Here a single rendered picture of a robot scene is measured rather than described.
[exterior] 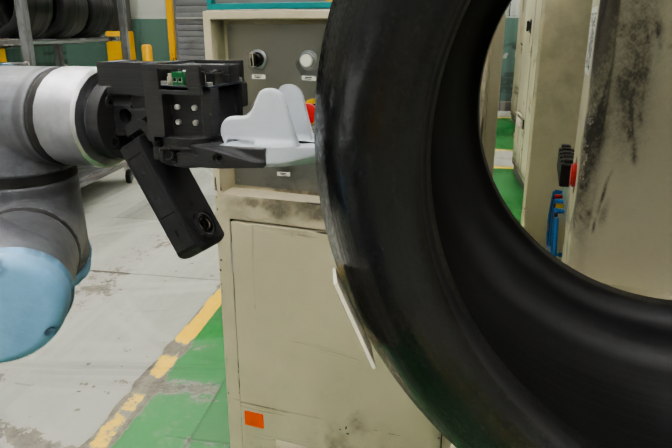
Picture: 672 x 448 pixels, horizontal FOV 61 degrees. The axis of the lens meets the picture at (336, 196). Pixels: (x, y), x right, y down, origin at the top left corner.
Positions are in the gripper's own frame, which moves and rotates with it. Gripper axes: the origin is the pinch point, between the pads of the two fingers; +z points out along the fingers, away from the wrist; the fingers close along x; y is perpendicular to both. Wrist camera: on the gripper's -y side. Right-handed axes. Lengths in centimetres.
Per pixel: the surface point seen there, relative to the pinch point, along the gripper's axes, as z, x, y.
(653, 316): 28.1, 15.2, -17.0
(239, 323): -43, 59, -54
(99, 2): -291, 312, 29
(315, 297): -25, 59, -44
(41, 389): -142, 88, -113
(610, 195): 24.3, 26.4, -8.3
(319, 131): 2.9, -8.2, 3.5
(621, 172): 25.1, 26.4, -5.6
